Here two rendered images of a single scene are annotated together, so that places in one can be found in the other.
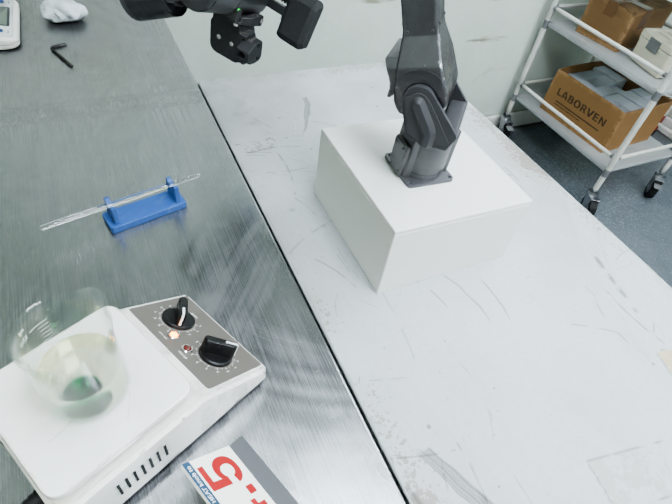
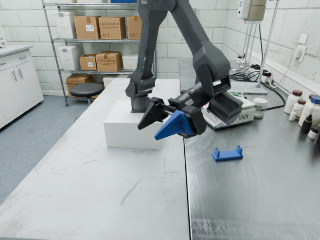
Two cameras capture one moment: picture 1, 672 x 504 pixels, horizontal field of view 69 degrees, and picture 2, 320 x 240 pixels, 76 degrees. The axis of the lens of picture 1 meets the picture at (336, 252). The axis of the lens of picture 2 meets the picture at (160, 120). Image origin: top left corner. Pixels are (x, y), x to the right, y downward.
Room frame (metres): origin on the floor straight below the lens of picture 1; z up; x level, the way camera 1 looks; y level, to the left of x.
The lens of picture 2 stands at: (1.03, 0.39, 1.34)
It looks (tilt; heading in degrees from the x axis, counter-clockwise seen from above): 28 degrees down; 216
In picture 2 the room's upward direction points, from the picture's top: straight up
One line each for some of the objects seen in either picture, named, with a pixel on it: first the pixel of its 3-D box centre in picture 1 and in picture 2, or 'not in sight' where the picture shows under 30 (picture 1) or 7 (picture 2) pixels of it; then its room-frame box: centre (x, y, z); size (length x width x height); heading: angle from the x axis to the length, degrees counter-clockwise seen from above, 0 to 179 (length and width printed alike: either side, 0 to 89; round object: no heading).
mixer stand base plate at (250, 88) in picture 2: not in sight; (238, 87); (-0.28, 0.07, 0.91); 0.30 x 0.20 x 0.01; 122
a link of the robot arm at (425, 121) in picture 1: (436, 104); (140, 87); (0.50, -0.08, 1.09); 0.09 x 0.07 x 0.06; 168
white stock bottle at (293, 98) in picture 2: not in sight; (294, 102); (-0.08, 0.38, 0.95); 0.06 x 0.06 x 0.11
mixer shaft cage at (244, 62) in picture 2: not in sight; (248, 44); (-0.29, 0.07, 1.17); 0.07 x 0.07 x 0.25
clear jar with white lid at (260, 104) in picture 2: not in sight; (258, 108); (0.07, 0.26, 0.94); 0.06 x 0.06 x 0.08
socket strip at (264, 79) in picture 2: not in sight; (258, 72); (-0.67, 0.09, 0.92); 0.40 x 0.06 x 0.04; 32
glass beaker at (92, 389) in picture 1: (80, 358); (235, 92); (0.16, 0.17, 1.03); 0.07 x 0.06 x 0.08; 169
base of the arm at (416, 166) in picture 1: (423, 148); (140, 102); (0.50, -0.08, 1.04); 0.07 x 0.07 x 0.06; 31
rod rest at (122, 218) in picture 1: (144, 202); (227, 152); (0.44, 0.25, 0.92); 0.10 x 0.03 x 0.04; 136
